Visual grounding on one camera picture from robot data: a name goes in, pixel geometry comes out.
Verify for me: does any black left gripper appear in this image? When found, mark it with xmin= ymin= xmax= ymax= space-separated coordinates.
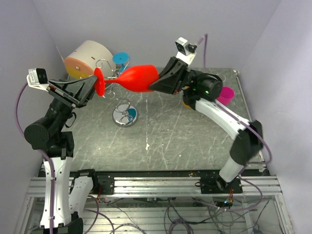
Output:
xmin=45 ymin=74 xmax=101 ymax=134

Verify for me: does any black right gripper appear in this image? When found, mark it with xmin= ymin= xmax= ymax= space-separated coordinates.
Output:
xmin=147 ymin=56 xmax=205 ymax=96

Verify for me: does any red wine glass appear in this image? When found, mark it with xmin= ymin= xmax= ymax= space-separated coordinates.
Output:
xmin=94 ymin=64 xmax=158 ymax=96

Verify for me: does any orange wine glass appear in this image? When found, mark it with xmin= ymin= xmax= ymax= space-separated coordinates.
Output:
xmin=183 ymin=101 xmax=192 ymax=109

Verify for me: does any chrome wine glass rack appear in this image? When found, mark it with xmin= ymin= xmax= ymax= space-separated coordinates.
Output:
xmin=96 ymin=58 xmax=138 ymax=127

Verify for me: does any blue wine glass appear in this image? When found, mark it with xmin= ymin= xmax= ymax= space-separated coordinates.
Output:
xmin=113 ymin=52 xmax=130 ymax=76

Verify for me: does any pink wine glass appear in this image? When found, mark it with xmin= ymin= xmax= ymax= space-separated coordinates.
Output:
xmin=216 ymin=86 xmax=235 ymax=105

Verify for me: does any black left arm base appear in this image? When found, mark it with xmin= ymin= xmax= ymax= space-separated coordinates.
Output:
xmin=93 ymin=173 xmax=115 ymax=195

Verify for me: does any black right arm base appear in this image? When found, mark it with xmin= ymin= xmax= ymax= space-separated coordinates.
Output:
xmin=195 ymin=176 xmax=243 ymax=194

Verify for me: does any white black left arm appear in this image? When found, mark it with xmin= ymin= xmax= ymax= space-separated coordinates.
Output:
xmin=23 ymin=69 xmax=99 ymax=234

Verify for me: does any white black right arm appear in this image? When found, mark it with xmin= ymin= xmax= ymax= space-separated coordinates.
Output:
xmin=148 ymin=57 xmax=264 ymax=193

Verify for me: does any white round container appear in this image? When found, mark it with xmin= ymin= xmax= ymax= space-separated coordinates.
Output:
xmin=64 ymin=40 xmax=116 ymax=79

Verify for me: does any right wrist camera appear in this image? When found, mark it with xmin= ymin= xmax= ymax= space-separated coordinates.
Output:
xmin=175 ymin=37 xmax=197 ymax=66

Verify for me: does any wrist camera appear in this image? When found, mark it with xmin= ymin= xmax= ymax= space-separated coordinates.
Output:
xmin=175 ymin=37 xmax=197 ymax=66
xmin=26 ymin=68 xmax=49 ymax=91

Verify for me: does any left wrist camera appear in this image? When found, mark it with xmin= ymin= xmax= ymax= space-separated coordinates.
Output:
xmin=26 ymin=68 xmax=49 ymax=91

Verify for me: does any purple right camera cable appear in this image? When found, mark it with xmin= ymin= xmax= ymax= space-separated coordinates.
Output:
xmin=195 ymin=33 xmax=273 ymax=213

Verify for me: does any aluminium rail frame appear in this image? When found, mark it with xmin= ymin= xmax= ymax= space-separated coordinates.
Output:
xmin=17 ymin=68 xmax=297 ymax=234

